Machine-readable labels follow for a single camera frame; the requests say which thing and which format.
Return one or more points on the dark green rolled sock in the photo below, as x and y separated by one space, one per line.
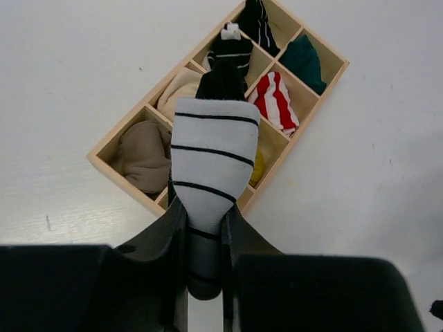
303 61

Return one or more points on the white black striped sock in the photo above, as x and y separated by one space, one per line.
214 144

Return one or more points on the cream rolled sock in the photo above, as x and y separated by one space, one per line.
184 85

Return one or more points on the black white rolled sock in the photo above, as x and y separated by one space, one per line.
236 51

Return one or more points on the black striped rolled sock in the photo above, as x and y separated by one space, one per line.
254 22

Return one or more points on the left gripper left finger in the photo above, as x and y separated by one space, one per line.
138 286

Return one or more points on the beige rolled sock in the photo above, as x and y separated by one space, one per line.
145 152

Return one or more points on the wooden compartment tray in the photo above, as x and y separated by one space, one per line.
275 145

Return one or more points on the red white striped rolled sock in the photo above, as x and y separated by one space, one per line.
271 97

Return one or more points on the yellow sock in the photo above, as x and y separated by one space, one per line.
258 169

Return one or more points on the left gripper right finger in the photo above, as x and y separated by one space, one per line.
267 290

